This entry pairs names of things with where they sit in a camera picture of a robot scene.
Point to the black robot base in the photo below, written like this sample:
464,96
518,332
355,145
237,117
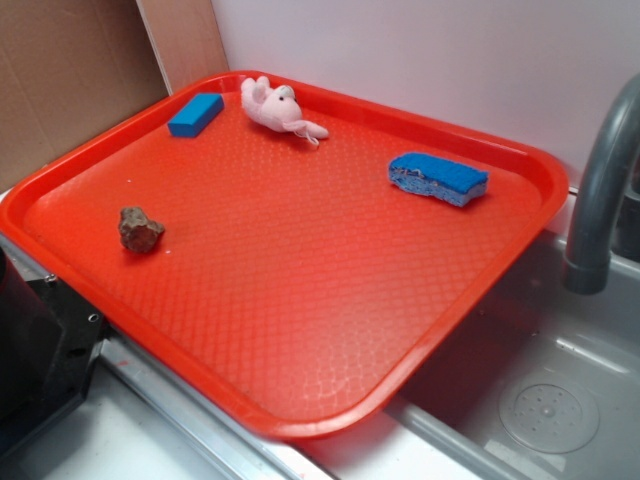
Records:
50,339

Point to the blue sponge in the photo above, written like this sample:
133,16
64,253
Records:
430,176

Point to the red plastic tray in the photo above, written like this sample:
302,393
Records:
294,286

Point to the pink plush toy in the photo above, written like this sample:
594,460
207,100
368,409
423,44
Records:
278,110

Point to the blue rectangular block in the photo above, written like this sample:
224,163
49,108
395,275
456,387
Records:
197,113

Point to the brown rock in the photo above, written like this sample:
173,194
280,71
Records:
138,233

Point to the grey plastic sink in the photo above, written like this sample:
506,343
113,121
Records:
535,383

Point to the grey faucet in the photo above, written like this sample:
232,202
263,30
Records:
605,218

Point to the brown cardboard panel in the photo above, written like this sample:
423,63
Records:
70,70

